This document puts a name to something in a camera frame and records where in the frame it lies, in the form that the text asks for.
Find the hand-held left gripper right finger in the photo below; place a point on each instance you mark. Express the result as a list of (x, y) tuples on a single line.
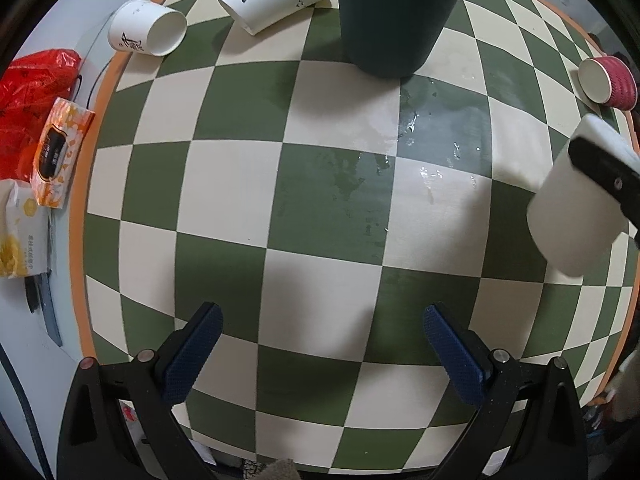
[(452, 360)]

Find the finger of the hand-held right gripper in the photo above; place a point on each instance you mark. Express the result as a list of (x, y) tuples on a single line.
[(607, 167)]

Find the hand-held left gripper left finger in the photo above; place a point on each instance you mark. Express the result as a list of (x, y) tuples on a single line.
[(192, 355)]

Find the plain white cup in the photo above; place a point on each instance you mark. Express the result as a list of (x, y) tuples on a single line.
[(570, 220)]

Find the pink ribbed paper cup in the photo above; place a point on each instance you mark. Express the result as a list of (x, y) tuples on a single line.
[(612, 82)]

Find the dark green cup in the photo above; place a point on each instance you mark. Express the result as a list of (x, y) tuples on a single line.
[(395, 15)]

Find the small printed white paper cup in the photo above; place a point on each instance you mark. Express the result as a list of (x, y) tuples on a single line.
[(145, 27)]

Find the green cream checkered mat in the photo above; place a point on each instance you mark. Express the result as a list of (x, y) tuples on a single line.
[(325, 210)]

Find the yellow white tissue packet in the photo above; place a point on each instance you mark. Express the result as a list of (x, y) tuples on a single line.
[(20, 230)]

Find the orange wet wipes packet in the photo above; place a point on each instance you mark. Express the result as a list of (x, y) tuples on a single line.
[(60, 155)]

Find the red plastic bag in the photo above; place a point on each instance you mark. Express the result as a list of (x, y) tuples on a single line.
[(25, 110)]

